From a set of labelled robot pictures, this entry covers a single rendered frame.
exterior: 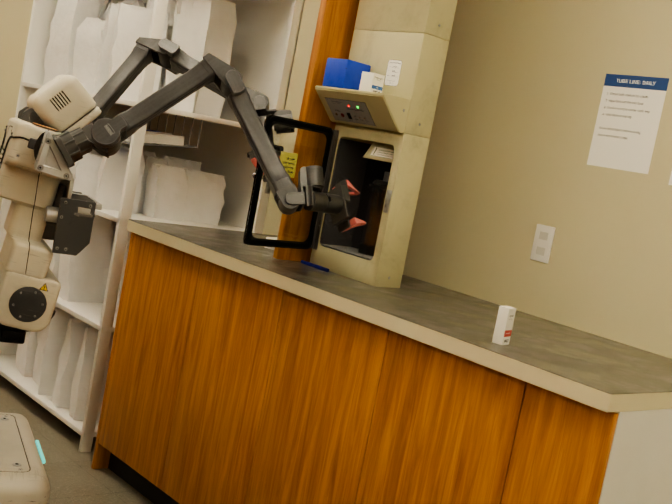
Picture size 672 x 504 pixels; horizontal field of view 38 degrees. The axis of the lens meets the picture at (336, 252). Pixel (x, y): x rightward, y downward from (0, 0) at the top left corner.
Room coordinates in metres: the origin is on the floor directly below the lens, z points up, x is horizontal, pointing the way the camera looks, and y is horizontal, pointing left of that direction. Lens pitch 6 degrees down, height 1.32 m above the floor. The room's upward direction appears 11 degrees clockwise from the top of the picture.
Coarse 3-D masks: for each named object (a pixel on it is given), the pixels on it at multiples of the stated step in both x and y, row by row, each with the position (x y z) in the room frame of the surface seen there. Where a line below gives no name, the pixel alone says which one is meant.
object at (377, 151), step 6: (372, 144) 3.09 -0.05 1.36; (378, 144) 3.06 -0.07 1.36; (384, 144) 3.05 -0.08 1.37; (372, 150) 3.06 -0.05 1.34; (378, 150) 3.04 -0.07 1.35; (384, 150) 3.03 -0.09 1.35; (390, 150) 3.03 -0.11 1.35; (366, 156) 3.07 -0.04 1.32; (372, 156) 3.04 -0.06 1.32; (378, 156) 3.03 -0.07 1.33; (384, 156) 3.02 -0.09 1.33; (390, 156) 3.02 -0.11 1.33; (390, 162) 3.02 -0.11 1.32
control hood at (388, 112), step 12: (324, 96) 3.08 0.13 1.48; (336, 96) 3.03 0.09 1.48; (348, 96) 2.99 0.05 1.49; (360, 96) 2.94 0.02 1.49; (372, 96) 2.90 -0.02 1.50; (384, 96) 2.86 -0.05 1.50; (396, 96) 2.90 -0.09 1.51; (372, 108) 2.94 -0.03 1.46; (384, 108) 2.89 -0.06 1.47; (396, 108) 2.90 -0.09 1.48; (408, 108) 2.93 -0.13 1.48; (336, 120) 3.12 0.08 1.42; (384, 120) 2.93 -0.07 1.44; (396, 120) 2.90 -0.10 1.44
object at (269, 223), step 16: (272, 128) 2.94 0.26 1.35; (288, 128) 2.99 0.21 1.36; (288, 144) 3.00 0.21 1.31; (304, 144) 3.06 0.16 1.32; (320, 144) 3.11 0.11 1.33; (288, 160) 3.01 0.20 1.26; (304, 160) 3.07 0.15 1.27; (320, 160) 3.13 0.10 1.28; (256, 208) 2.94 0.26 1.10; (272, 208) 2.99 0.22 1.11; (256, 224) 2.95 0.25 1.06; (272, 224) 3.00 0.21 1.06; (288, 224) 3.05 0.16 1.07; (304, 224) 3.11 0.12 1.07; (288, 240) 3.06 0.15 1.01; (304, 240) 3.12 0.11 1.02
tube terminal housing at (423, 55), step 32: (384, 32) 3.06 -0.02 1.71; (384, 64) 3.04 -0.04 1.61; (416, 64) 2.94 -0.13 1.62; (416, 96) 2.95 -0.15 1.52; (352, 128) 3.11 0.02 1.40; (416, 128) 2.96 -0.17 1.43; (416, 160) 2.98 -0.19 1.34; (416, 192) 3.00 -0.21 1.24; (384, 224) 2.94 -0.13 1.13; (320, 256) 3.13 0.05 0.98; (352, 256) 3.02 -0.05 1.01; (384, 256) 2.95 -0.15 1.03
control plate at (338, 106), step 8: (328, 104) 3.09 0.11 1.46; (336, 104) 3.06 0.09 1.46; (344, 104) 3.03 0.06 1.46; (352, 104) 3.00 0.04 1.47; (360, 104) 2.97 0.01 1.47; (336, 112) 3.09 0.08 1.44; (344, 112) 3.06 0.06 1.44; (352, 112) 3.03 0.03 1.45; (360, 112) 2.99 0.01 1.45; (368, 112) 2.96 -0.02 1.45; (344, 120) 3.09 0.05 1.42; (352, 120) 3.06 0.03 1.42; (360, 120) 3.02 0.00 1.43; (368, 120) 2.99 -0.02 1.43
